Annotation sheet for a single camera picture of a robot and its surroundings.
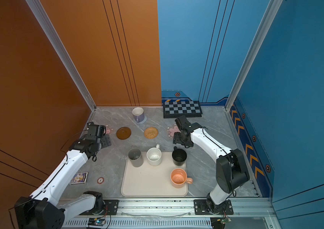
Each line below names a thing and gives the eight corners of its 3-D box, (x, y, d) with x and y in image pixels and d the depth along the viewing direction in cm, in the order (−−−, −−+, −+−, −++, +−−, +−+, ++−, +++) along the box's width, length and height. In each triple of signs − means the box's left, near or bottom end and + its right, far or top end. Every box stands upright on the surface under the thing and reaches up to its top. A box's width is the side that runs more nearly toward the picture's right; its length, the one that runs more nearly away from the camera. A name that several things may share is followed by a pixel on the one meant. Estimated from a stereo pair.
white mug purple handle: (138, 125, 110) (136, 118, 103) (133, 116, 116) (131, 109, 109) (147, 121, 112) (146, 114, 106) (142, 113, 118) (140, 105, 112)
